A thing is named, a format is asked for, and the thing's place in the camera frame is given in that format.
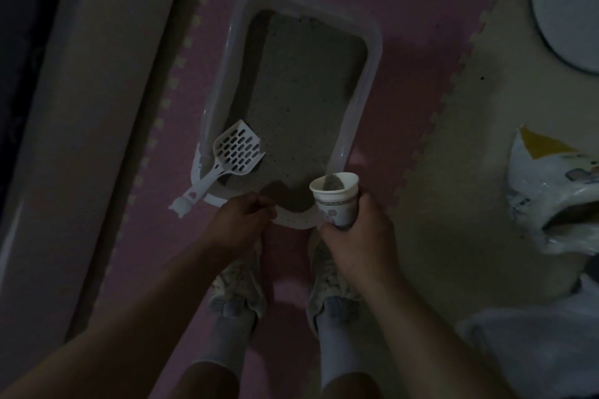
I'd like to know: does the person's left hand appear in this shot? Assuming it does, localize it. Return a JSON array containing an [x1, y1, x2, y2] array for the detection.
[[200, 193, 278, 260]]

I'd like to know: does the person's right hand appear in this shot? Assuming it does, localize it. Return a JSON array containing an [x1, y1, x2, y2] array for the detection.
[[318, 191, 399, 290]]

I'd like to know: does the white printed paper cup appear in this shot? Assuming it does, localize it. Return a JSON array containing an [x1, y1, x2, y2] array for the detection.
[[309, 172, 360, 232]]

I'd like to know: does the white slotted litter scoop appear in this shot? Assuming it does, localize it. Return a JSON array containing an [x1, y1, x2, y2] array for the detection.
[[168, 119, 266, 219]]

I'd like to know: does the white cat litter tray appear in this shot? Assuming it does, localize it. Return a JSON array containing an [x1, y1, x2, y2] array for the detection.
[[190, 0, 384, 230]]

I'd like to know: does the yellow plastic bag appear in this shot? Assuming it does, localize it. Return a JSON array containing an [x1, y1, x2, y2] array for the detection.
[[505, 125, 599, 257]]

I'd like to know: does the person's left forearm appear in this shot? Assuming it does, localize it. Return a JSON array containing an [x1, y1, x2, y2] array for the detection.
[[0, 242, 230, 399]]

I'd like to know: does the person's right forearm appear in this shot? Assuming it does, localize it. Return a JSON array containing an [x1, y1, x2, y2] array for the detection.
[[360, 270, 515, 399]]

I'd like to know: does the person's right leg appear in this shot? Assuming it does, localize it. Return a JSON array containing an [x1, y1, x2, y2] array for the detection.
[[321, 371, 382, 399]]

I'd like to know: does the person's leg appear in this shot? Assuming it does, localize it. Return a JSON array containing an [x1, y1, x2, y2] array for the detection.
[[170, 360, 240, 399], [321, 371, 382, 399]]

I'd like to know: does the person's left leg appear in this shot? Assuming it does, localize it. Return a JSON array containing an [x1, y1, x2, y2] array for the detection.
[[170, 360, 240, 399]]

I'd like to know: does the white sock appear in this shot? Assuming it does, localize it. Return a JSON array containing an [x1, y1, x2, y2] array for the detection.
[[195, 305, 258, 378], [316, 302, 362, 390]]

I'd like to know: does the white plastic bag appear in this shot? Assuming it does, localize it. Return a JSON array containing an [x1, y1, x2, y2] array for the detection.
[[456, 277, 599, 399]]

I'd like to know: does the pink foam floor mat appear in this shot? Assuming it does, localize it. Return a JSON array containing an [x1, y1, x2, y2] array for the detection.
[[89, 0, 520, 399]]

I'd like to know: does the white standing fan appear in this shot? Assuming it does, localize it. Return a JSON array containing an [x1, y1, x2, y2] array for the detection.
[[530, 0, 599, 75]]

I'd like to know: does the white bed frame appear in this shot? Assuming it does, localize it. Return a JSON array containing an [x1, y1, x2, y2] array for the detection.
[[0, 0, 221, 385]]

